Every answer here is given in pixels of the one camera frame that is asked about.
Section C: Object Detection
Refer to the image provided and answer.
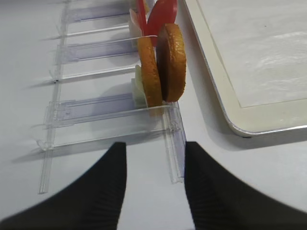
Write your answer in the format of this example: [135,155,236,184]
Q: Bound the toasted bun slice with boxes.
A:
[137,37,164,117]

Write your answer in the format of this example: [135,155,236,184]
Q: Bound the thin red tomato slice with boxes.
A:
[136,0,147,36]

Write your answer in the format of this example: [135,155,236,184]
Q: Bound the clear acrylic left rack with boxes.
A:
[32,0,186,194]

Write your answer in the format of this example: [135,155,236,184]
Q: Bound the brown-faced bun slice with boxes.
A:
[156,23,187,103]

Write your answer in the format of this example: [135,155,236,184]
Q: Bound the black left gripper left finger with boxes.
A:
[0,142,127,230]

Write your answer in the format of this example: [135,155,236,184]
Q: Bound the white tray liner paper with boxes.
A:
[200,0,307,107]

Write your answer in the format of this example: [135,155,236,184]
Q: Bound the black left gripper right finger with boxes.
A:
[184,142,307,230]

